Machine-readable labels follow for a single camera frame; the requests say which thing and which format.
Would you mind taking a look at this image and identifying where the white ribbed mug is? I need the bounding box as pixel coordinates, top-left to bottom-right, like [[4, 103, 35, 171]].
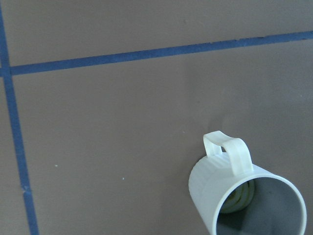
[[188, 131, 307, 235]]

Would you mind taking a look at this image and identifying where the lemon slice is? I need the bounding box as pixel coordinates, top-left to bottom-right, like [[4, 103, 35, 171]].
[[220, 180, 255, 214]]

